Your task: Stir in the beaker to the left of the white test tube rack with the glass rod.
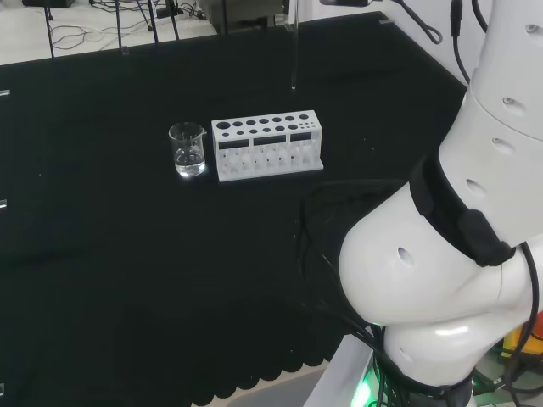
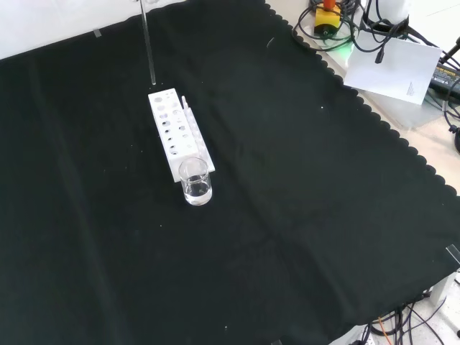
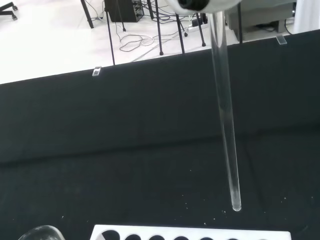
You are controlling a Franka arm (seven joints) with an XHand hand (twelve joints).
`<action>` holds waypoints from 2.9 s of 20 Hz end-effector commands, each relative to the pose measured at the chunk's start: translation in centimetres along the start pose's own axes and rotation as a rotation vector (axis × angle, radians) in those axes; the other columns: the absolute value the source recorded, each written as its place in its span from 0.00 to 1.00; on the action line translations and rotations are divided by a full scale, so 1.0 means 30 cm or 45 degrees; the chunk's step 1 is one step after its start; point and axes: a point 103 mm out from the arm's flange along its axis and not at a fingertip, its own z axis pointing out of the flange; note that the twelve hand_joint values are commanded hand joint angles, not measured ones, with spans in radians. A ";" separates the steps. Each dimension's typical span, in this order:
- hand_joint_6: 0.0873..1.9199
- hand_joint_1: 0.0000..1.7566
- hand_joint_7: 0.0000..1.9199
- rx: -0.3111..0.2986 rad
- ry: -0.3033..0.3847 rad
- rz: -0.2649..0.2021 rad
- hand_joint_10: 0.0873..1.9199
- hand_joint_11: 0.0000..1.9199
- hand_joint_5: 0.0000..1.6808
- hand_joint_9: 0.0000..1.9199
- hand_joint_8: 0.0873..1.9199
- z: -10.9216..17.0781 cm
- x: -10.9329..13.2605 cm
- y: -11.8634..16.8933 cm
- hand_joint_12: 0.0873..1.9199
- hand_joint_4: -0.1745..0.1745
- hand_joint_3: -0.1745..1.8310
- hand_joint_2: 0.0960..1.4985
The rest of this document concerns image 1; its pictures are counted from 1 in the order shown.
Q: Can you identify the grey background box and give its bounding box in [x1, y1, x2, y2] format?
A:
[199, 0, 294, 35]

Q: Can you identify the black looped cable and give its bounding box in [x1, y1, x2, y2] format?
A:
[396, 0, 445, 44]

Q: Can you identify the black bench cloth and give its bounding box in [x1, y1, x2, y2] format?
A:
[0, 10, 470, 404]

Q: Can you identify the clear glass beaker with water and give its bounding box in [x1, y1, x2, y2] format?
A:
[168, 121, 208, 178]

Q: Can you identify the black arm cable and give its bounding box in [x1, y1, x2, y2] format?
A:
[449, 0, 474, 88]

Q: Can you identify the yellow stop button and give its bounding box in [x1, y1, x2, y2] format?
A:
[500, 311, 543, 361]

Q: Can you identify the white test tube rack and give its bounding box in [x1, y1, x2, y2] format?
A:
[210, 109, 325, 183]

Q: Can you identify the clear glass rod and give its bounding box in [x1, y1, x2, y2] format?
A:
[289, 0, 300, 91]

